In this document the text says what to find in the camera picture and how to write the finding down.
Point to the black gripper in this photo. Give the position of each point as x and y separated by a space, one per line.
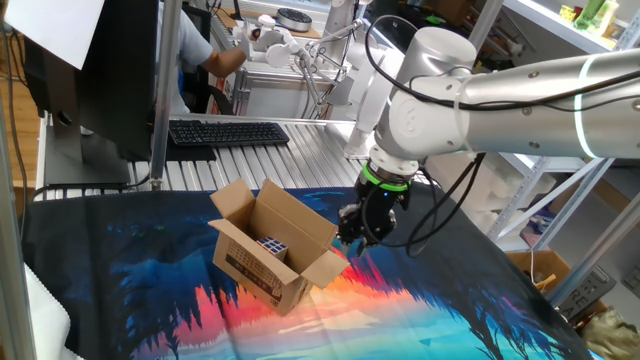
370 215

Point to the brown cardboard box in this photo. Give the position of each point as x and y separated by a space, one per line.
260 270

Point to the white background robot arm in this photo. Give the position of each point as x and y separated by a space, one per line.
370 95

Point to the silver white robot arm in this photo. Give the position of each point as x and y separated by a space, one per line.
525 110

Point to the person's bare forearm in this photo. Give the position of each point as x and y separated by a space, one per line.
225 62

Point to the open cardboard box with clutter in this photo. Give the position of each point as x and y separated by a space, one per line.
550 262

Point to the blue white Rubik's cube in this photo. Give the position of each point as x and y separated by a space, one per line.
272 246

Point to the white foam blocks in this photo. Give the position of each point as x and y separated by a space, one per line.
480 195

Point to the black keyboard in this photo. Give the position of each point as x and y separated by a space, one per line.
225 134

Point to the black office chair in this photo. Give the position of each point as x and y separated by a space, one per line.
217 102

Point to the colourful sunset print tablecloth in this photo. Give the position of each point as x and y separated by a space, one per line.
150 280

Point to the white teleoperation haptic device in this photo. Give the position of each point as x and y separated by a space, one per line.
277 52

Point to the round black disc device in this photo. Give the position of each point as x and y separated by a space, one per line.
295 19

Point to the grey lettered plate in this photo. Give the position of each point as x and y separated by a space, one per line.
585 295

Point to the small green object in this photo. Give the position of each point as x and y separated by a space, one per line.
436 20

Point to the person in blue shirt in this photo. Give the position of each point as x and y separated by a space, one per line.
190 45

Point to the beige crumpled bag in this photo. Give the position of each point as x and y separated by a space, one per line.
607 332

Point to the black monitor with grey stand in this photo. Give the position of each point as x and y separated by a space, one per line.
115 85

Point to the grey metal shelf rack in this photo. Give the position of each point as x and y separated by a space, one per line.
550 20

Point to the small yellow container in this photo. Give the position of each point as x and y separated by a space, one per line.
567 14

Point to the white cloth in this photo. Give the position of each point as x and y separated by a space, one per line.
45 325

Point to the green bottle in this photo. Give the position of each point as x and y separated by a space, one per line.
587 12

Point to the white paper sheet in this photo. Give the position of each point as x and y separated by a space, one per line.
55 30

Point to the aluminium frame post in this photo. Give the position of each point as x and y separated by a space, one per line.
12 300
485 25
165 100

